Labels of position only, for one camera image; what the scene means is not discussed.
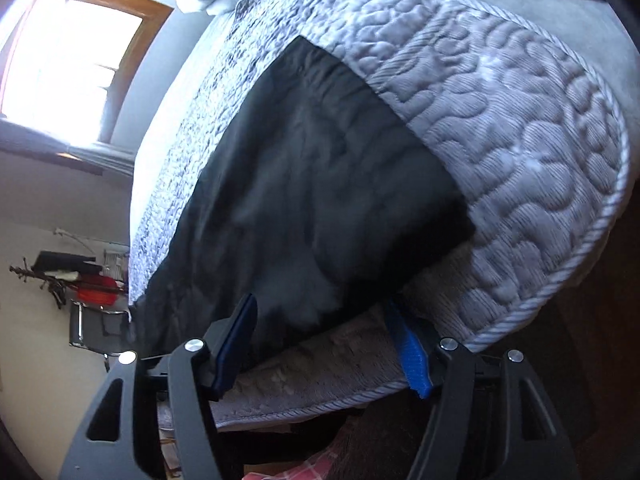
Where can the grey bed sheet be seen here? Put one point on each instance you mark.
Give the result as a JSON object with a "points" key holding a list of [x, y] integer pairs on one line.
{"points": [[500, 5]]}

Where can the black metal chair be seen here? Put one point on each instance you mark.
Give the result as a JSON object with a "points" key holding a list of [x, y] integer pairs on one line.
{"points": [[92, 322]]}

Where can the wooden framed window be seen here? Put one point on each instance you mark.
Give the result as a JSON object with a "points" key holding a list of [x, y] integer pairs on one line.
{"points": [[60, 60]]}

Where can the grey quilted mattress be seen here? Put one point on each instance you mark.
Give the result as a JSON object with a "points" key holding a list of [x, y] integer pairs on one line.
{"points": [[450, 125]]}

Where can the pink plaid cloth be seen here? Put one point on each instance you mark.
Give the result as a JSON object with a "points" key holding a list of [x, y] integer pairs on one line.
{"points": [[305, 465]]}

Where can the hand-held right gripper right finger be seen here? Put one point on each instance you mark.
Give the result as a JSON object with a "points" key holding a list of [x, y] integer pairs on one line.
{"points": [[412, 355]]}

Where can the black pants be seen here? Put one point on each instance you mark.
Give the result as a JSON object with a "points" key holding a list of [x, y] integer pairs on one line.
{"points": [[300, 205]]}

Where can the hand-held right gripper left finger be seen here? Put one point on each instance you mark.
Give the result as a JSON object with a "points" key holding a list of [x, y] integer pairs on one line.
{"points": [[235, 345]]}

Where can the red round object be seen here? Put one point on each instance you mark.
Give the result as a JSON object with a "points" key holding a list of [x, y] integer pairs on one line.
{"points": [[96, 285]]}

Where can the dark bare branch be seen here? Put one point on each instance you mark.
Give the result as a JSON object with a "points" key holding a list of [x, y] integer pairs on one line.
{"points": [[35, 275]]}

